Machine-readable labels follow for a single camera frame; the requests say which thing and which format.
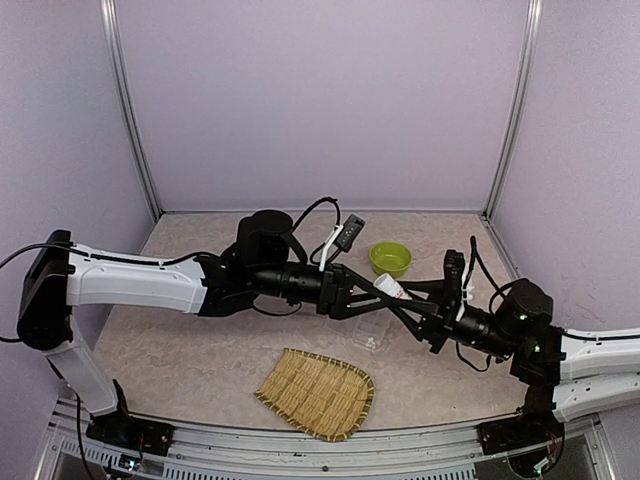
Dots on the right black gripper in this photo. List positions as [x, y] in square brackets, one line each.
[434, 331]

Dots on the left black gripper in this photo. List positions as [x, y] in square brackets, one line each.
[339, 279]

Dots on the white capped pill bottle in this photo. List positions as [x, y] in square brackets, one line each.
[387, 284]

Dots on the clear plastic pill organizer box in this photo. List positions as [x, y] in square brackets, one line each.
[374, 324]

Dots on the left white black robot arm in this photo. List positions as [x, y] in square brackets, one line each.
[265, 259]

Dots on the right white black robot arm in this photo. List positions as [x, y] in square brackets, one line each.
[568, 373]

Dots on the green plastic bowl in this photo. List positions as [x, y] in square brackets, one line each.
[390, 258]

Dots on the woven bamboo tray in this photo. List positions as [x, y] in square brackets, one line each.
[325, 398]

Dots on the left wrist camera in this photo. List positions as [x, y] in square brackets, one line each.
[341, 239]

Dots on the right aluminium frame post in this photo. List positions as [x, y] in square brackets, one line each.
[525, 65]

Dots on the aluminium frame post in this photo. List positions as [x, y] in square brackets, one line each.
[117, 58]
[525, 65]

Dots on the left aluminium frame post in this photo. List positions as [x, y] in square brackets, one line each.
[117, 58]

